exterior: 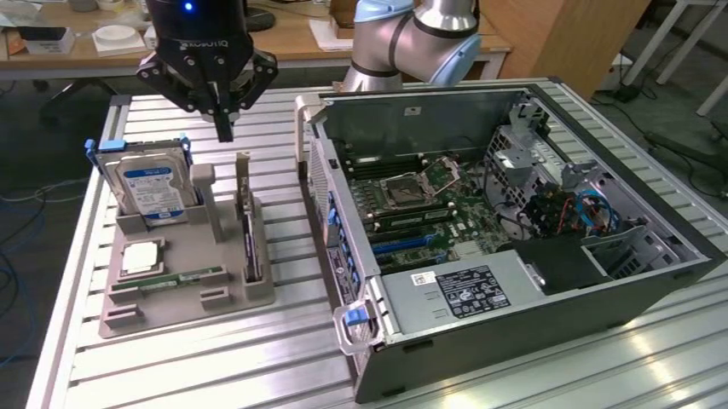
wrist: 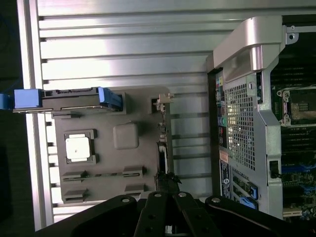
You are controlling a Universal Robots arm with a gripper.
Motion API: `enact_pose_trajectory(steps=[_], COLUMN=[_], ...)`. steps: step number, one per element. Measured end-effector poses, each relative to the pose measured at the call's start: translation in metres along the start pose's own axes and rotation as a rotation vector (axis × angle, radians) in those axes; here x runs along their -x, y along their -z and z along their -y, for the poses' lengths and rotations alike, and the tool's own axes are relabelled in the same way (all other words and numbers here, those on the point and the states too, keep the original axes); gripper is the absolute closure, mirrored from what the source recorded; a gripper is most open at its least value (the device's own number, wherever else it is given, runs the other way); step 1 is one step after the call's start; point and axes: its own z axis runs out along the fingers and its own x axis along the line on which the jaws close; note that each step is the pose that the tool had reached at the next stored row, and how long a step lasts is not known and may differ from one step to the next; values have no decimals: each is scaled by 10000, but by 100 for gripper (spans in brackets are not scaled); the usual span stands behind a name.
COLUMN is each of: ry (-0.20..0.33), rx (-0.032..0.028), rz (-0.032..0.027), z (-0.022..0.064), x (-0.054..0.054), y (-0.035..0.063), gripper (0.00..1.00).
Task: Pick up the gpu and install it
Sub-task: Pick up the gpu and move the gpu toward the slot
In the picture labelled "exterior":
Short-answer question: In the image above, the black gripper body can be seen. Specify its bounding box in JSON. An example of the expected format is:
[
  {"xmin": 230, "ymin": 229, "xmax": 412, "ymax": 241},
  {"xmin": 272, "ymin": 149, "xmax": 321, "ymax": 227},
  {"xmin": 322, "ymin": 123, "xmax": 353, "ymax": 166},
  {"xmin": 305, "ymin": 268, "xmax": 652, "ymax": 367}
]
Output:
[{"xmin": 145, "ymin": 0, "xmax": 257, "ymax": 102}]

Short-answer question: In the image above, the black graphics card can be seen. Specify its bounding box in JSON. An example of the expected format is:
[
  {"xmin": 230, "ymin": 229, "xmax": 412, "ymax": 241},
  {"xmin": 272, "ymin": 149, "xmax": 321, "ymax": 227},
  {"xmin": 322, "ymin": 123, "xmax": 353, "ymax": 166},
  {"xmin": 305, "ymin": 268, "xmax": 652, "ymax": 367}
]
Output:
[{"xmin": 234, "ymin": 152, "xmax": 269, "ymax": 285}]

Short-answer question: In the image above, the wooden desk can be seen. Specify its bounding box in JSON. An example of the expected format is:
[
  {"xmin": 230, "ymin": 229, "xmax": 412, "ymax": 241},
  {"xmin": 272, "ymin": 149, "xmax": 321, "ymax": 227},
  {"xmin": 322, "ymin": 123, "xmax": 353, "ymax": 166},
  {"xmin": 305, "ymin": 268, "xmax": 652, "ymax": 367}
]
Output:
[{"xmin": 0, "ymin": 0, "xmax": 513, "ymax": 82}]

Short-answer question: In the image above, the black lamp base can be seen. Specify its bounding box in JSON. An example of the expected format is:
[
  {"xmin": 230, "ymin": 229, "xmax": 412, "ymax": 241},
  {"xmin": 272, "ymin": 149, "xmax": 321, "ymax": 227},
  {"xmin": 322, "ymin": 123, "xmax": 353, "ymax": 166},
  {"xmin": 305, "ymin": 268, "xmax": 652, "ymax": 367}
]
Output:
[{"xmin": 249, "ymin": 8, "xmax": 278, "ymax": 32}]

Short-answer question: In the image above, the white round plastic part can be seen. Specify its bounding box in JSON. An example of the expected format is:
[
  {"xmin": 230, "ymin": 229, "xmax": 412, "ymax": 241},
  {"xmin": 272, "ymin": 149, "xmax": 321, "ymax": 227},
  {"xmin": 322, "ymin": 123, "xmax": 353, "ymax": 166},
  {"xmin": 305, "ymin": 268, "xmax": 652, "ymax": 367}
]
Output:
[{"xmin": 91, "ymin": 24, "xmax": 149, "ymax": 57}]

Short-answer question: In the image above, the stack of papers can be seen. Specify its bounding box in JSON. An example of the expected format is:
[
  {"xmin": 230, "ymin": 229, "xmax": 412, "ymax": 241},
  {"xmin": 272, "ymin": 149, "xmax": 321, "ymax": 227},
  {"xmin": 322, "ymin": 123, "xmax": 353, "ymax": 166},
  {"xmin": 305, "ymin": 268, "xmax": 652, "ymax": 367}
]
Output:
[{"xmin": 309, "ymin": 19, "xmax": 357, "ymax": 52}]

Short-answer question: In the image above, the white and black box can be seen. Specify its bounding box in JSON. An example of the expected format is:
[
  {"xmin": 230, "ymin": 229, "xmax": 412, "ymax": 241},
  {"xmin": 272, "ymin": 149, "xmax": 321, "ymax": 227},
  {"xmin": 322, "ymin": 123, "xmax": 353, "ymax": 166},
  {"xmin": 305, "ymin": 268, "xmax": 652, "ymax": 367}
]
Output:
[{"xmin": 16, "ymin": 26, "xmax": 79, "ymax": 55}]

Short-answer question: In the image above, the cardboard box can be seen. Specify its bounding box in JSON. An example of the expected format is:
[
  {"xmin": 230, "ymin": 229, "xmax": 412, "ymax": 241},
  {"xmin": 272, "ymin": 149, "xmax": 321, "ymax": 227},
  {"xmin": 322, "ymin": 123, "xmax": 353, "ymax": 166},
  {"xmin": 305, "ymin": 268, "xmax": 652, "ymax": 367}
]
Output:
[{"xmin": 329, "ymin": 0, "xmax": 360, "ymax": 29}]

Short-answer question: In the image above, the hard disk with blue carrier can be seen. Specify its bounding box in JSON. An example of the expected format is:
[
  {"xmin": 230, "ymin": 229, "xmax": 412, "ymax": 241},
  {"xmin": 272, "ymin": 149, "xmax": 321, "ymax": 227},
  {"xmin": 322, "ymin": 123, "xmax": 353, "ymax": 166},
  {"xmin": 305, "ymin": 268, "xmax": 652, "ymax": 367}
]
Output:
[{"xmin": 83, "ymin": 132, "xmax": 198, "ymax": 227}]

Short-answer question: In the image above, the CPU socket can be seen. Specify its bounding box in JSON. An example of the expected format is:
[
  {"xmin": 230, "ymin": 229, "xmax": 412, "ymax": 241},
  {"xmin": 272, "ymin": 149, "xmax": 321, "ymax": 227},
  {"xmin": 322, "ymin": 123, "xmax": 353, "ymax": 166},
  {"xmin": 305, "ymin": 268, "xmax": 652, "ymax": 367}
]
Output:
[{"xmin": 380, "ymin": 175, "xmax": 429, "ymax": 206}]

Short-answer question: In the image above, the metal socket cover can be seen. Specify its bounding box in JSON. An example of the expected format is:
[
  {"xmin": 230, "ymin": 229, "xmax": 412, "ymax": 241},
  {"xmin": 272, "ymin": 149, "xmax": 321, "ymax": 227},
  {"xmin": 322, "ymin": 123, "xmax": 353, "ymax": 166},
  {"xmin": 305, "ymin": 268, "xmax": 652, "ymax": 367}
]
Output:
[{"xmin": 419, "ymin": 156, "xmax": 464, "ymax": 193}]

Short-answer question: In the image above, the silver CPU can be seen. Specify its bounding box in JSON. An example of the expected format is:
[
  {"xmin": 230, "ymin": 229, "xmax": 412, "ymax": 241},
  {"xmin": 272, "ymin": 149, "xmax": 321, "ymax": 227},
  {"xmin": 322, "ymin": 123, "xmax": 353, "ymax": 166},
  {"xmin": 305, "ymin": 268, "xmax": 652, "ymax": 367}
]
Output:
[{"xmin": 121, "ymin": 243, "xmax": 166, "ymax": 275}]

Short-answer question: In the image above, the blue expansion slot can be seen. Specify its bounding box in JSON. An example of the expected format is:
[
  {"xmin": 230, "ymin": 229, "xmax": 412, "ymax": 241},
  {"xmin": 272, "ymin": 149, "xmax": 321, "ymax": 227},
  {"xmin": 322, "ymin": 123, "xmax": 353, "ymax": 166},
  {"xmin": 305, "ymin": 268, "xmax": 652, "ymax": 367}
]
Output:
[{"xmin": 369, "ymin": 232, "xmax": 435, "ymax": 256}]

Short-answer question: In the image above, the green RAM stick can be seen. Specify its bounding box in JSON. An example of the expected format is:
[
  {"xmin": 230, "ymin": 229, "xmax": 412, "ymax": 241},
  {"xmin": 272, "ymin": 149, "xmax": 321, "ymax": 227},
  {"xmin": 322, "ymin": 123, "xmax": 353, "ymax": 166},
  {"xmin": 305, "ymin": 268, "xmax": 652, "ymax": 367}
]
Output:
[{"xmin": 117, "ymin": 266, "xmax": 224, "ymax": 292}]

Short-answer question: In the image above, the silver metal drive cage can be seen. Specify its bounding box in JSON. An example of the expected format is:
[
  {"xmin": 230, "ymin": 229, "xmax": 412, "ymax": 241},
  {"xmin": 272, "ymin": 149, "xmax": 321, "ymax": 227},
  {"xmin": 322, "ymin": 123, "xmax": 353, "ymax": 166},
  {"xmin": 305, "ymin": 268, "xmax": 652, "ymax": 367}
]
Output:
[{"xmin": 483, "ymin": 123, "xmax": 571, "ymax": 205}]

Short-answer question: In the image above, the grey printed parts rack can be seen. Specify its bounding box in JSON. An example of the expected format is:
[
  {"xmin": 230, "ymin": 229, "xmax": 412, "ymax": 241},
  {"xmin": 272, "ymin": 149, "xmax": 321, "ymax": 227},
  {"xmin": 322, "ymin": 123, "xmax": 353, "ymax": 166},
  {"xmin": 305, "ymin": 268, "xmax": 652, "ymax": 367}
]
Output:
[{"xmin": 97, "ymin": 163, "xmax": 280, "ymax": 340}]

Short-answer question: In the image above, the wooden cabinet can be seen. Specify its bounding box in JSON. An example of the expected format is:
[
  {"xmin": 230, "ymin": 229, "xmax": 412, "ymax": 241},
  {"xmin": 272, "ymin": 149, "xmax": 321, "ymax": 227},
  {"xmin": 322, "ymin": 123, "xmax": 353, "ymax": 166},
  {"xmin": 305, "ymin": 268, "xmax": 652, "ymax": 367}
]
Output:
[{"xmin": 480, "ymin": 0, "xmax": 654, "ymax": 101}]

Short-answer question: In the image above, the grey power supply unit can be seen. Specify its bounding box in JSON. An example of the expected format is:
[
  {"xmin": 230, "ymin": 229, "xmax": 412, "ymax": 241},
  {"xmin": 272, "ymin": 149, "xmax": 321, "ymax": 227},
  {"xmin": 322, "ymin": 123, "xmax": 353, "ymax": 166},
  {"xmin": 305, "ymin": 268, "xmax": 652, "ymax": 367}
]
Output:
[{"xmin": 380, "ymin": 249, "xmax": 548, "ymax": 336}]

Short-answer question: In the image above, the grey disk bay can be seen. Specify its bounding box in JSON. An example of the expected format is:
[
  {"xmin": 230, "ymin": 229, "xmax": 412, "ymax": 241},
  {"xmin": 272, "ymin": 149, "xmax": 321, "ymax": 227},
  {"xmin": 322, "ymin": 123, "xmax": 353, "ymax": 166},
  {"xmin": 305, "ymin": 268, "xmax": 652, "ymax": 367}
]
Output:
[{"xmin": 579, "ymin": 224, "xmax": 684, "ymax": 282}]

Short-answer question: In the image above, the black open PC case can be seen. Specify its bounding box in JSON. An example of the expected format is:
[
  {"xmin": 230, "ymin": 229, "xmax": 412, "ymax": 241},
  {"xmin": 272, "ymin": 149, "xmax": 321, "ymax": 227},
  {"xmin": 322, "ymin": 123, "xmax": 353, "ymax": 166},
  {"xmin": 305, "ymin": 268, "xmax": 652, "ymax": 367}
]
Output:
[{"xmin": 293, "ymin": 83, "xmax": 728, "ymax": 404}]

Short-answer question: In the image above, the red wire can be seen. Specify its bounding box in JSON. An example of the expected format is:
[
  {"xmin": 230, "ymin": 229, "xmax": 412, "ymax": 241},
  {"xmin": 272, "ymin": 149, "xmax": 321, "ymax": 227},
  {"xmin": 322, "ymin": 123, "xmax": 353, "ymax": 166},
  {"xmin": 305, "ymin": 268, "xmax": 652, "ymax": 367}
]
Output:
[{"xmin": 559, "ymin": 196, "xmax": 577, "ymax": 233}]

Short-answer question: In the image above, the blue wire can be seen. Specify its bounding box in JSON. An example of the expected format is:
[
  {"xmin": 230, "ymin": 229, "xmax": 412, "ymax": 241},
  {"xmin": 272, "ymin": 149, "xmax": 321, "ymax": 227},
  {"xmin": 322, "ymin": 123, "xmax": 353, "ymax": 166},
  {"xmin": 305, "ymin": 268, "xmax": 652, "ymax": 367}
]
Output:
[{"xmin": 572, "ymin": 191, "xmax": 623, "ymax": 236}]

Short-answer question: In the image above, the white table frame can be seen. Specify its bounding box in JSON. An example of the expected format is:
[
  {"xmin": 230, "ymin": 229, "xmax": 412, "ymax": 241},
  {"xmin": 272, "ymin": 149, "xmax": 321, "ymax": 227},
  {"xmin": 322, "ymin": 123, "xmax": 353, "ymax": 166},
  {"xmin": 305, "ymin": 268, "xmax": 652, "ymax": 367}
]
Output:
[{"xmin": 623, "ymin": 0, "xmax": 728, "ymax": 116}]

